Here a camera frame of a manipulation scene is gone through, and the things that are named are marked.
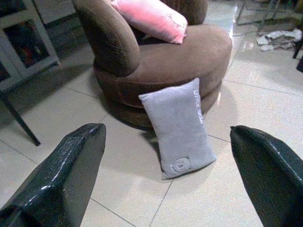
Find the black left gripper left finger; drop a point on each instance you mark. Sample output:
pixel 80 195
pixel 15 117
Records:
pixel 59 179

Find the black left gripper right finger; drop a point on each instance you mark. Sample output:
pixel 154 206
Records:
pixel 272 172

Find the grey pillow with bear print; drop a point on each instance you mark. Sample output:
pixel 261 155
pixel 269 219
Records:
pixel 178 127

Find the brown round sofa chair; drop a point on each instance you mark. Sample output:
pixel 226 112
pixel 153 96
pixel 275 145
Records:
pixel 151 66

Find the pink pillow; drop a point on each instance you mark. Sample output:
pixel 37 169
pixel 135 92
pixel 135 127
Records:
pixel 156 19

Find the black metal table leg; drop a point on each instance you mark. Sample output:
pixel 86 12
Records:
pixel 20 120

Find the black chair leg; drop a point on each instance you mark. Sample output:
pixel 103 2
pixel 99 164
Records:
pixel 297 49

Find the white framed glass cabinet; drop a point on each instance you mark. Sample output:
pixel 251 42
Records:
pixel 23 40

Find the metal frame rack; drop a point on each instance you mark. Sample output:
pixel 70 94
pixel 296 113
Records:
pixel 265 14

